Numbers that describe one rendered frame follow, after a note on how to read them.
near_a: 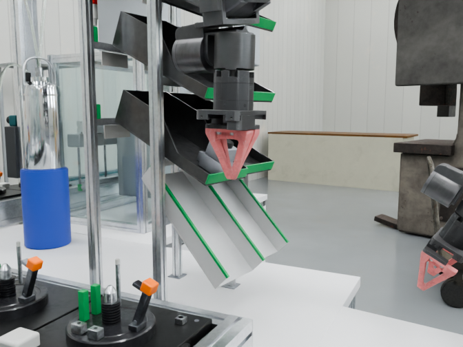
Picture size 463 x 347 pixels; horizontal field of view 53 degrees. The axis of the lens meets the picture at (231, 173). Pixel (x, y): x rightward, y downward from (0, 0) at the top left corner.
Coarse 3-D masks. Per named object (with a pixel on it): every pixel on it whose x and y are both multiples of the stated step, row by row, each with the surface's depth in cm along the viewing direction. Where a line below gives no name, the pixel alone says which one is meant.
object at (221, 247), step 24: (168, 192) 94; (192, 192) 105; (216, 192) 103; (168, 216) 95; (192, 216) 100; (216, 216) 104; (192, 240) 92; (216, 240) 99; (240, 240) 100; (216, 264) 89; (240, 264) 98
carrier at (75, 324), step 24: (96, 288) 77; (120, 288) 81; (72, 312) 83; (96, 312) 78; (120, 312) 75; (168, 312) 83; (24, 336) 70; (48, 336) 74; (72, 336) 70; (96, 336) 69; (120, 336) 71; (144, 336) 72; (168, 336) 74; (192, 336) 75
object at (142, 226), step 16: (48, 64) 190; (144, 80) 173; (144, 144) 175; (144, 160) 176; (144, 192) 177; (144, 208) 178; (80, 224) 192; (112, 224) 185; (128, 224) 181; (144, 224) 178
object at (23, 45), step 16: (16, 0) 180; (32, 0) 185; (16, 16) 181; (32, 16) 186; (16, 32) 182; (16, 48) 183; (32, 48) 187; (32, 64) 187; (16, 80) 185; (16, 96) 186
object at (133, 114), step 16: (128, 96) 98; (144, 96) 104; (128, 112) 98; (144, 112) 95; (176, 112) 107; (192, 112) 104; (128, 128) 99; (144, 128) 96; (176, 128) 108; (192, 128) 105; (176, 144) 101; (192, 144) 104; (176, 160) 91; (192, 160) 96; (192, 176) 89; (208, 176) 87; (224, 176) 91; (240, 176) 96
